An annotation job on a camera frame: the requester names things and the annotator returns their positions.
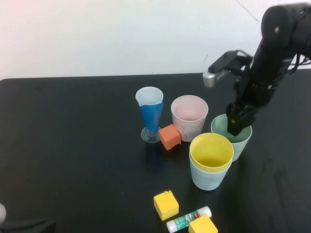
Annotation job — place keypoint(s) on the pink plastic cup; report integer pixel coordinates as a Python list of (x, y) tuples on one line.
[(188, 128)]

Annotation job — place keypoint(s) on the orange foam cube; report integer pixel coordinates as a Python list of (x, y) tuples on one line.
[(168, 137)]

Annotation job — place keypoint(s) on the tall glass with blue paper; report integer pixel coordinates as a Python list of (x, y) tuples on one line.
[(150, 116)]

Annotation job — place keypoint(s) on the light blue plastic cup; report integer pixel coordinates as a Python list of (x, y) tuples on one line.
[(206, 180)]

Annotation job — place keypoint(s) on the green plastic cup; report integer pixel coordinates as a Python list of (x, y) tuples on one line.
[(239, 148)]

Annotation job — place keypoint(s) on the yellow plastic cup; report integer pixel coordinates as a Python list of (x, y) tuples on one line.
[(209, 148)]

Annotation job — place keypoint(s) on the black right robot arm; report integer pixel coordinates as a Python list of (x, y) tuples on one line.
[(277, 36)]

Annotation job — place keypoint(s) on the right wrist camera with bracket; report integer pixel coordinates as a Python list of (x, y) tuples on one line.
[(218, 70)]

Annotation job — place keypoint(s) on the yellow foam cube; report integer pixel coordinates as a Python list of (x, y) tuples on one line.
[(166, 205), (201, 225)]

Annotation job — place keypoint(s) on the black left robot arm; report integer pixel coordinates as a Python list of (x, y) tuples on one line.
[(26, 227)]

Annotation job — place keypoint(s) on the white green glue stick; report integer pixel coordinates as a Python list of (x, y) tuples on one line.
[(179, 221)]

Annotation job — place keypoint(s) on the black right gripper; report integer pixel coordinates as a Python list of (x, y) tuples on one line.
[(257, 92)]

